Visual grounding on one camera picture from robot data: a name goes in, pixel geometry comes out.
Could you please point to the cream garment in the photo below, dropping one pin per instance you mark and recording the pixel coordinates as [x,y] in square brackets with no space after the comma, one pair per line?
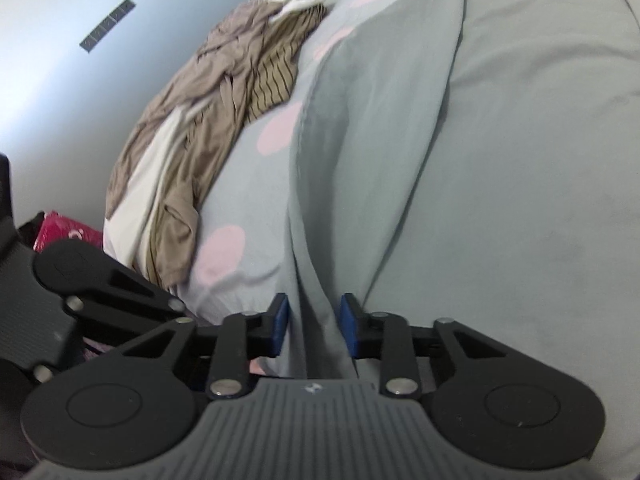
[145,175]

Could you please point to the red bag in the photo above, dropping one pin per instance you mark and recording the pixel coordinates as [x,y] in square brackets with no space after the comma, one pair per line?
[60,230]

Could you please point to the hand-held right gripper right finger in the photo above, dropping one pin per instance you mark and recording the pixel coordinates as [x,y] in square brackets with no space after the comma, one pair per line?
[350,325]

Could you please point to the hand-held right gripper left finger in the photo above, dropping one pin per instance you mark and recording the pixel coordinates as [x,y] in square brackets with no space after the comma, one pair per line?
[280,325]

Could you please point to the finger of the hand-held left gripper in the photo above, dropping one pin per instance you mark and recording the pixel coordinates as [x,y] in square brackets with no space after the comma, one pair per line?
[150,305]

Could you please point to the dark wall switch plate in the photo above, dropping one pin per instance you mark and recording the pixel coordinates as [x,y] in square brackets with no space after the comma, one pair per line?
[107,25]

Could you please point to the brown striped garment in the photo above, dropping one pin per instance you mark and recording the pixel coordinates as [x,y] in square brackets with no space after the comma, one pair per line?
[280,70]

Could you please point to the grey pink-dotted bed sheet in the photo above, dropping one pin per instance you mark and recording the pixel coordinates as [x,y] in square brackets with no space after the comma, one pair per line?
[250,185]

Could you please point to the brown crumpled garment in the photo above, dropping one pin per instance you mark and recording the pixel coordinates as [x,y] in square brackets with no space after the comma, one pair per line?
[225,60]

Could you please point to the grey shirt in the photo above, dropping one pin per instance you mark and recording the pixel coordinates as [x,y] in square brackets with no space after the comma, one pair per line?
[500,160]

